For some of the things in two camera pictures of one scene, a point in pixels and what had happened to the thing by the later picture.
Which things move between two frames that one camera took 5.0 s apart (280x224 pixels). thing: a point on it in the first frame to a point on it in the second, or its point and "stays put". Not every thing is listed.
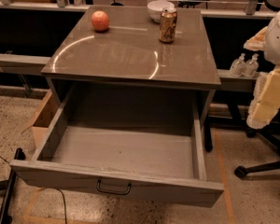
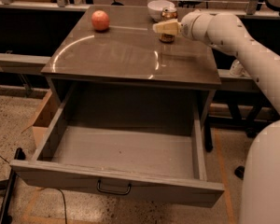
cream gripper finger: (257, 41) to (194, 25)
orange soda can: (168, 21) stays put
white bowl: (156, 7) stays put
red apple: (100, 21) stays put
